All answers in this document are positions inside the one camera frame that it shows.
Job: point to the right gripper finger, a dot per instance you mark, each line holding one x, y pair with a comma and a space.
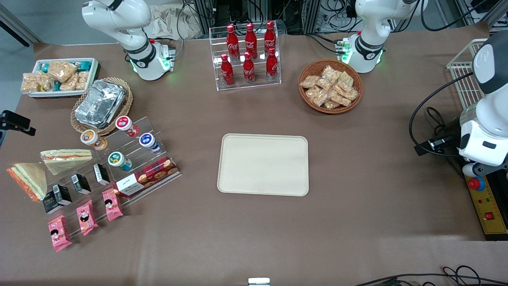
27, 131
14, 119

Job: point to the blue lid yogurt cup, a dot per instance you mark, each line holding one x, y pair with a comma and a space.
148, 141

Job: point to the puffed rice cake packet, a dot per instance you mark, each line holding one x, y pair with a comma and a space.
82, 80
46, 82
30, 83
69, 83
62, 70

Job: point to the stacked foil containers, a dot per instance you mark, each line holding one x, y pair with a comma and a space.
99, 103

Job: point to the crumpled beige cloth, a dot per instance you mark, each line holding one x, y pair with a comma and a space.
166, 24

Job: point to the aluminium profile beam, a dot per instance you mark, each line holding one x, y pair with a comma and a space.
494, 12

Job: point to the grey metal frame bar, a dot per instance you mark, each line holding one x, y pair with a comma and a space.
16, 24

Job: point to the beige plastic tray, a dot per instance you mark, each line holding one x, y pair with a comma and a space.
263, 165

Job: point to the pink snack packet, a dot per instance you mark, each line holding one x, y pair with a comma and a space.
87, 217
59, 233
112, 204

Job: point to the orange lid yogurt cup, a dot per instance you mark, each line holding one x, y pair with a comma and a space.
91, 138

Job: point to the aluminium frame rack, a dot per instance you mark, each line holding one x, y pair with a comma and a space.
301, 12

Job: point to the clear acrylic bottle rack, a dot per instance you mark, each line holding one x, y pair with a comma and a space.
222, 47

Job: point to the triangle sandwich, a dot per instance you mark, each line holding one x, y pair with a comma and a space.
29, 180
65, 161

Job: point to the red lid yogurt cup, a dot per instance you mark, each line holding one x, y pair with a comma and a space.
126, 124

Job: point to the teal snack packet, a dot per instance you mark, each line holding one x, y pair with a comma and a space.
84, 66
44, 67

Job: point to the red cola bottle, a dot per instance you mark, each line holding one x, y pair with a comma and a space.
272, 66
251, 39
227, 72
232, 41
249, 70
270, 36

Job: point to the clear acrylic stepped display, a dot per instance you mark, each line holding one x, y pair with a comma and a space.
131, 147

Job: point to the yellow control box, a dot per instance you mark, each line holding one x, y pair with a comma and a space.
490, 216

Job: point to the green lid yogurt cup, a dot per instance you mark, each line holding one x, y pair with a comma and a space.
117, 160

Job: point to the white plastic snack bin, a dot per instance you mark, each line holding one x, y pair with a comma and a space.
93, 73

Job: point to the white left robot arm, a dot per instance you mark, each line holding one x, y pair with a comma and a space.
369, 24

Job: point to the oval brown wicker basket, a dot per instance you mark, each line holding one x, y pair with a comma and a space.
127, 101

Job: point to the clear wrapped cracker packet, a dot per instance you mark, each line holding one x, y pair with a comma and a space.
320, 100
313, 93
345, 81
350, 94
332, 105
340, 98
329, 73
309, 82

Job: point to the small black carton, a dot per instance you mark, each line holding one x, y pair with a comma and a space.
63, 194
101, 174
81, 184
51, 203

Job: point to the red cookie box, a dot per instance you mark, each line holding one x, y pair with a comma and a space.
147, 176

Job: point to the round brown wicker basket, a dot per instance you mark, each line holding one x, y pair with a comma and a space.
307, 101

